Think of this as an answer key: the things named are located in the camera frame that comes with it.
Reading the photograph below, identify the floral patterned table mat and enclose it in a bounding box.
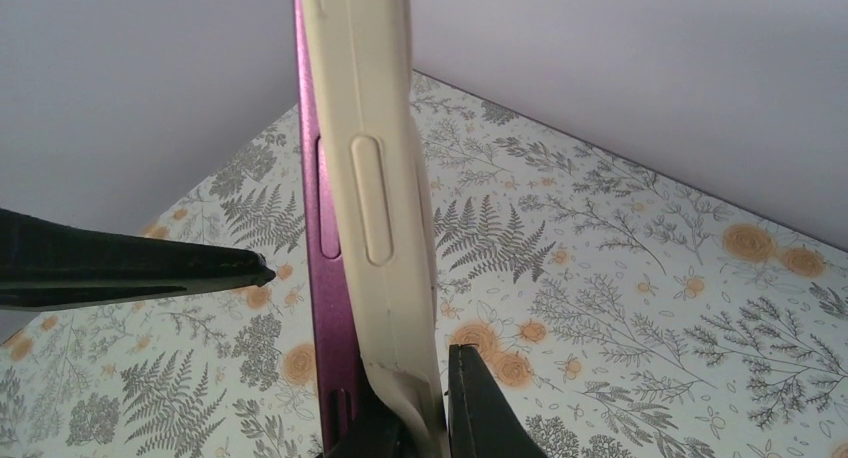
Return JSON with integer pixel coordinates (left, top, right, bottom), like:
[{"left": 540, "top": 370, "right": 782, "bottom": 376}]
[{"left": 1, "top": 76, "right": 847, "bottom": 457}]

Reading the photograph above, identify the purple phone with black screen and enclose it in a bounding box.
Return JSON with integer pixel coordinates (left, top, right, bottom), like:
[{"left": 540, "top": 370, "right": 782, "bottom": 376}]
[{"left": 293, "top": 0, "right": 370, "bottom": 457}]

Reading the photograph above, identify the beige phone case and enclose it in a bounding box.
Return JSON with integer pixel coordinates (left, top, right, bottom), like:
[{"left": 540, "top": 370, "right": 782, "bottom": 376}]
[{"left": 298, "top": 0, "right": 450, "bottom": 457}]

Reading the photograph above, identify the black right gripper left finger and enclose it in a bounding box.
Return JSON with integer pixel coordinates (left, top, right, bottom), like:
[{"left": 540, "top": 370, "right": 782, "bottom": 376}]
[{"left": 1, "top": 209, "right": 276, "bottom": 312}]

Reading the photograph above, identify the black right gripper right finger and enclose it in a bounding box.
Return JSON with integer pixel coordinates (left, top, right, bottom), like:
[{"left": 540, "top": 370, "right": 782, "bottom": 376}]
[{"left": 448, "top": 345, "right": 546, "bottom": 458}]

